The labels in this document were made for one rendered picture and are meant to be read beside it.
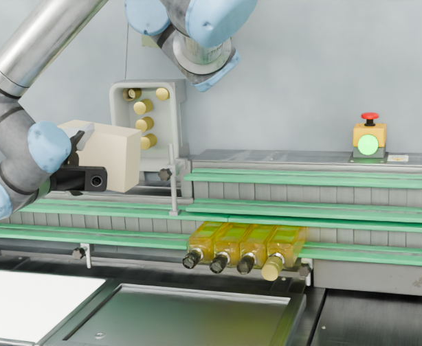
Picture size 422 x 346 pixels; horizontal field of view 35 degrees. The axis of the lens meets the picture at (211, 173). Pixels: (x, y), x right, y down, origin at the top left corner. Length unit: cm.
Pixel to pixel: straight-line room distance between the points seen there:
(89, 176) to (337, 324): 61
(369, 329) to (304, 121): 51
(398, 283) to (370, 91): 45
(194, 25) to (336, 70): 70
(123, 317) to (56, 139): 51
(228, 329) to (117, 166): 40
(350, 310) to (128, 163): 59
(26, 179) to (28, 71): 18
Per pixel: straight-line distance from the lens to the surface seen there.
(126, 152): 137
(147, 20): 138
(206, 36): 96
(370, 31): 158
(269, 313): 143
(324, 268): 159
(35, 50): 107
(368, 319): 150
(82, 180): 128
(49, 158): 109
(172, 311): 147
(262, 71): 163
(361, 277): 158
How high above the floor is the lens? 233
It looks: 67 degrees down
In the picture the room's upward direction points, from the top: 130 degrees counter-clockwise
